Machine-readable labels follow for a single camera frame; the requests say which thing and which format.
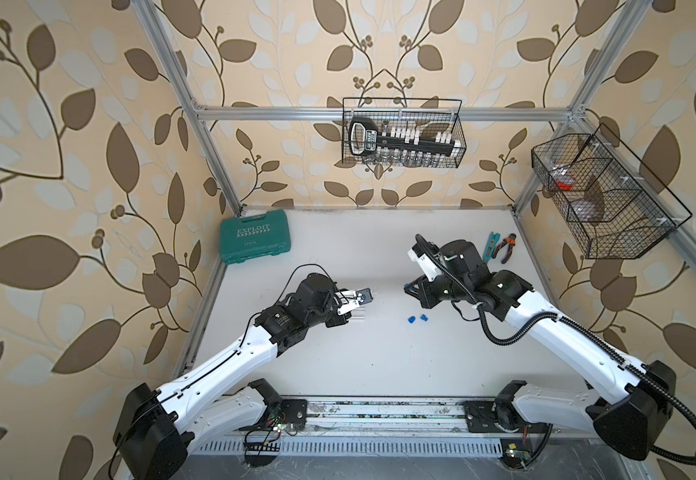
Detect black wire basket wall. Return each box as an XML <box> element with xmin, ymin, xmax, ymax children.
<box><xmin>531</xmin><ymin>124</ymin><xmax>692</xmax><ymax>260</ymax></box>
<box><xmin>342</xmin><ymin>96</ymin><xmax>467</xmax><ymax>169</ymax></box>

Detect teal utility knife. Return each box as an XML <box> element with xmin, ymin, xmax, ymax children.
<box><xmin>482</xmin><ymin>232</ymin><xmax>501</xmax><ymax>262</ymax></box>

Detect aluminium front rail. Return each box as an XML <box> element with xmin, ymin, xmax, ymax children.
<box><xmin>191</xmin><ymin>394</ymin><xmax>601</xmax><ymax>438</ymax></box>

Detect black wire basket back wall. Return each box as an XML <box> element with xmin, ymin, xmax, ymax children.
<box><xmin>342</xmin><ymin>96</ymin><xmax>467</xmax><ymax>169</ymax></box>

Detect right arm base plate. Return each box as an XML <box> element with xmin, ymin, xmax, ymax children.
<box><xmin>462</xmin><ymin>400</ymin><xmax>549</xmax><ymax>434</ymax></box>

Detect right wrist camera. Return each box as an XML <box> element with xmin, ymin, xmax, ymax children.
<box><xmin>408</xmin><ymin>248</ymin><xmax>443</xmax><ymax>282</ymax></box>

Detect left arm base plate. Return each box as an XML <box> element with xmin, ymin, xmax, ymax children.
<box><xmin>245</xmin><ymin>398</ymin><xmax>308</xmax><ymax>432</ymax></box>

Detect red item in basket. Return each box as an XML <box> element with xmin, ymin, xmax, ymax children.
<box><xmin>549</xmin><ymin>167</ymin><xmax>577</xmax><ymax>191</ymax></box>

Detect black socket holder set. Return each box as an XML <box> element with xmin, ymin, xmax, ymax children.
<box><xmin>346</xmin><ymin>116</ymin><xmax>467</xmax><ymax>157</ymax></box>

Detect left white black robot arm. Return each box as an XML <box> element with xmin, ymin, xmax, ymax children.
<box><xmin>108</xmin><ymin>273</ymin><xmax>373</xmax><ymax>479</ymax></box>

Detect black wire basket right wall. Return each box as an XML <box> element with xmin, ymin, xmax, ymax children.
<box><xmin>531</xmin><ymin>124</ymin><xmax>692</xmax><ymax>260</ymax></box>

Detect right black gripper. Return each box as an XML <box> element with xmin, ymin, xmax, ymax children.
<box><xmin>403</xmin><ymin>268</ymin><xmax>471</xmax><ymax>308</ymax></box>

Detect green plastic tool case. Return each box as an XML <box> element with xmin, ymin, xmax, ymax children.
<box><xmin>220</xmin><ymin>210</ymin><xmax>292</xmax><ymax>265</ymax></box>

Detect orange black pliers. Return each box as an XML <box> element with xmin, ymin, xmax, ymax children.
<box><xmin>492</xmin><ymin>233</ymin><xmax>517</xmax><ymax>264</ymax></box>

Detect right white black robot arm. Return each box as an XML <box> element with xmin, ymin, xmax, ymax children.
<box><xmin>404</xmin><ymin>235</ymin><xmax>696</xmax><ymax>466</ymax></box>

